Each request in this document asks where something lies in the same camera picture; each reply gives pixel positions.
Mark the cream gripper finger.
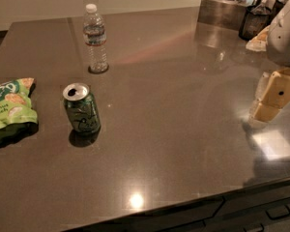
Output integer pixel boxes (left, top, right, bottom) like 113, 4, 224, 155
251, 69, 290, 123

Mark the green soda can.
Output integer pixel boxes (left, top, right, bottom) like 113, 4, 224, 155
63, 83, 101, 134

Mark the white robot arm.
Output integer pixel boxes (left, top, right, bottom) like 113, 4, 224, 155
249, 0, 290, 124

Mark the clear plastic water bottle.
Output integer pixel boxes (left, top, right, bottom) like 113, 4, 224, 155
83, 4, 109, 73

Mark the white napkin pile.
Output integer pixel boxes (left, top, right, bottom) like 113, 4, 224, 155
246, 26, 269, 52

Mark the black mesh cup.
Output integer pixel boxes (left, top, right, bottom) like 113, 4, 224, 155
239, 6, 272, 41

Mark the stainless steel box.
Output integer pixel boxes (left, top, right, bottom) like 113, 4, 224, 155
197, 0, 247, 30

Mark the green snack bag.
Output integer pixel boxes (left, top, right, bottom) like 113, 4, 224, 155
0, 77, 39, 137

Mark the black drawer handle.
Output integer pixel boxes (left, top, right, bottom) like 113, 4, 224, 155
266, 205, 290, 220

